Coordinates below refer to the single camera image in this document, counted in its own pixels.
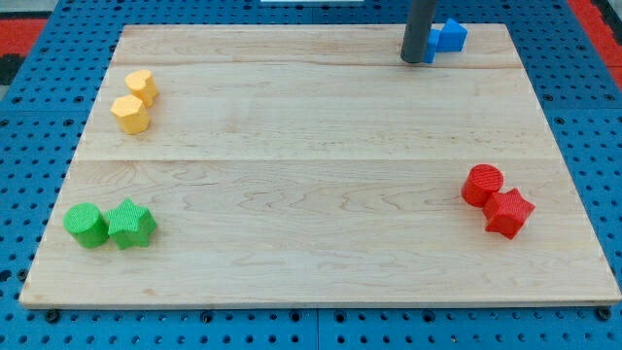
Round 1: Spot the grey cylindrical robot arm stick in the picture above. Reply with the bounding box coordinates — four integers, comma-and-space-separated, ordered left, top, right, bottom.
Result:
400, 0, 437, 64

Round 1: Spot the yellow hexagon block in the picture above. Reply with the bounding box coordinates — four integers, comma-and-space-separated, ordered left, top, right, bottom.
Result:
111, 94, 151, 134

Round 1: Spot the light wooden board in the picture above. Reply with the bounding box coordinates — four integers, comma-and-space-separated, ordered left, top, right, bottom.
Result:
19, 24, 621, 310

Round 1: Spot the red cylinder block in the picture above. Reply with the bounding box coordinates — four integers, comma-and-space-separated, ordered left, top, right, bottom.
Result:
461, 163, 504, 208

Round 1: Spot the green star block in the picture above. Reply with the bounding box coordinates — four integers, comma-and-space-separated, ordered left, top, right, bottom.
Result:
104, 198, 157, 250

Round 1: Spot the blue cube block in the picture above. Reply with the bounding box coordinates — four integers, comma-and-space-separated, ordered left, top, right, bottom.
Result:
423, 28, 441, 63

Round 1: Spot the yellow heart block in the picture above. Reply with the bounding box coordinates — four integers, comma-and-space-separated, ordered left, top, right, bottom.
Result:
124, 69, 159, 107

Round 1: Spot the blue triangular block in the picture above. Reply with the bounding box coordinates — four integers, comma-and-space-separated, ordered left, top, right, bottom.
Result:
436, 18, 468, 53

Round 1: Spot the red star block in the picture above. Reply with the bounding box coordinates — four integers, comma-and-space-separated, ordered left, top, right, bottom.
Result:
482, 189, 536, 240

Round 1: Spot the green cylinder block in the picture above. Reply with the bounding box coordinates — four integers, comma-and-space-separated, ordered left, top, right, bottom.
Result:
63, 202, 109, 249

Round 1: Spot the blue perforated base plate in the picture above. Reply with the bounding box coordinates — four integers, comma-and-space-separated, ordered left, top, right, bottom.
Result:
1, 0, 621, 349

